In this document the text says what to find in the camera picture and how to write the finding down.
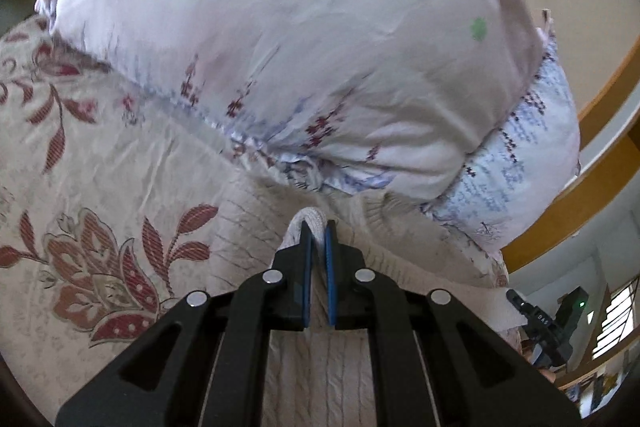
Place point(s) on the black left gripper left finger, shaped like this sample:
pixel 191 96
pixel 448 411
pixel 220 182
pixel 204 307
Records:
pixel 204 362

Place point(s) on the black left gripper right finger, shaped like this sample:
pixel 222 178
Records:
pixel 434 362

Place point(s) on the beige cable knit sweater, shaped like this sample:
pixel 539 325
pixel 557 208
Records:
pixel 322 377

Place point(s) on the window with bars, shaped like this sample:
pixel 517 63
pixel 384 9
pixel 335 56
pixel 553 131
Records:
pixel 620 319

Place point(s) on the floral beige bedspread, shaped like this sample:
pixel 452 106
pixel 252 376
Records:
pixel 113 207

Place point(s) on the pink floral pillow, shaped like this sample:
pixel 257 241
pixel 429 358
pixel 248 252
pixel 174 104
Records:
pixel 460 107

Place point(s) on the wooden bed headboard frame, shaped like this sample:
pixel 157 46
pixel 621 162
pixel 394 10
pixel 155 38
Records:
pixel 609 156

